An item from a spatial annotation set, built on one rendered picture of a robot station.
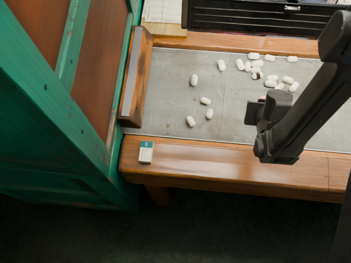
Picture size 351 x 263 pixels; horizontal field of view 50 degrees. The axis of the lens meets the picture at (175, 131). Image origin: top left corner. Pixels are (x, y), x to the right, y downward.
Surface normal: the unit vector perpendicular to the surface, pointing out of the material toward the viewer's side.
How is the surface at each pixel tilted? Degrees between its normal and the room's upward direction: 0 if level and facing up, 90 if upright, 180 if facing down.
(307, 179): 0
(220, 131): 0
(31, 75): 90
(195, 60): 0
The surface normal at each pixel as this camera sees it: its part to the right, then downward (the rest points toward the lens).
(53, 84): 0.99, 0.09
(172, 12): -0.04, -0.33
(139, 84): 0.90, -0.04
